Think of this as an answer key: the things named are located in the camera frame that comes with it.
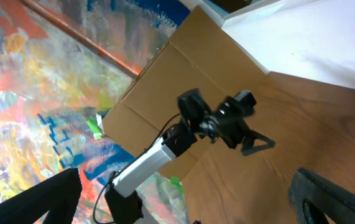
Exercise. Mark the brown cardboard panel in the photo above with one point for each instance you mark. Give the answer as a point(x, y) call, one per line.
point(199, 55)

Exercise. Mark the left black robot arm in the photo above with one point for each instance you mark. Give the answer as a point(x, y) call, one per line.
point(197, 120)

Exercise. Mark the colourful painted canvas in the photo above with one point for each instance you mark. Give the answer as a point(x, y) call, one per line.
point(53, 89)

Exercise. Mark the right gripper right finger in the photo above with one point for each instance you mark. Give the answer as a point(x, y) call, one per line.
point(315, 199)

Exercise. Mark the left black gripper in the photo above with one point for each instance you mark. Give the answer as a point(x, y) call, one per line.
point(227, 122)

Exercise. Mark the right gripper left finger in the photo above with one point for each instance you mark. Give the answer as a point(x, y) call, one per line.
point(56, 198)

